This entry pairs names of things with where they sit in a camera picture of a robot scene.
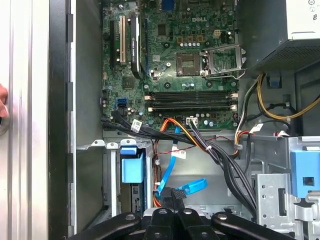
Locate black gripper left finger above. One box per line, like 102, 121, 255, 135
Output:
66, 187, 178, 240

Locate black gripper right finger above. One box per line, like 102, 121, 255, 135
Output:
171, 188, 299, 240

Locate hard disk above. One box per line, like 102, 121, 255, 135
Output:
119, 144, 151, 216

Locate disk bay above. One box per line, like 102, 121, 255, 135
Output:
102, 138, 156, 218

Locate person's hand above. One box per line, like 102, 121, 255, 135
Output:
0, 83, 10, 118

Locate grey drive cage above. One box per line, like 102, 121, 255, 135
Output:
254, 136, 320, 240

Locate black RAM slot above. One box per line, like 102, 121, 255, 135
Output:
144, 90, 239, 96
147, 101, 238, 108
144, 95, 239, 101
147, 106, 238, 113

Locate blue cage latch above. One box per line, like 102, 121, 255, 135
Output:
289, 149, 320, 199

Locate green Dell motherboard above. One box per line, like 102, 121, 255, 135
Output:
101, 0, 240, 131

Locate CPU socket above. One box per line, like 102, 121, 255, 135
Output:
176, 51, 203, 78

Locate open black PC case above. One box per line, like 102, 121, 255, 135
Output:
48, 0, 320, 240

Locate black graphics card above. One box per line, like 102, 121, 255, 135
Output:
126, 11, 145, 80

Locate metal socket cover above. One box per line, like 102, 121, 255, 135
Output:
203, 44, 248, 76

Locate black expansion slot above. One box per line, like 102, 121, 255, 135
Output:
109, 19, 117, 71

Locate white expansion slot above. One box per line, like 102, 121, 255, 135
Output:
119, 15, 127, 65

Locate grey power supply unit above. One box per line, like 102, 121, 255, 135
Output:
237, 0, 320, 74

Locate blue VGA port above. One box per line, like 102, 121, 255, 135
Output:
161, 0, 176, 12

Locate blue wire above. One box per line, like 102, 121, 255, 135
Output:
154, 124, 209, 201

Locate black flat cable bundle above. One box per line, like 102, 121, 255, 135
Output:
100, 117, 258, 215

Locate red black twisted wire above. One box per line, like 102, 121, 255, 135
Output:
152, 135, 236, 162

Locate orange red wires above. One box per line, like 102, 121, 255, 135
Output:
152, 116, 201, 209

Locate power supply wire bundle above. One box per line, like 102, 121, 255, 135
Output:
234, 73, 264, 158

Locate yellow wires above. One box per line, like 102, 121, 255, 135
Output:
256, 73, 320, 120

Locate thin wire locking lever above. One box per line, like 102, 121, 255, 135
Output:
204, 68, 248, 81

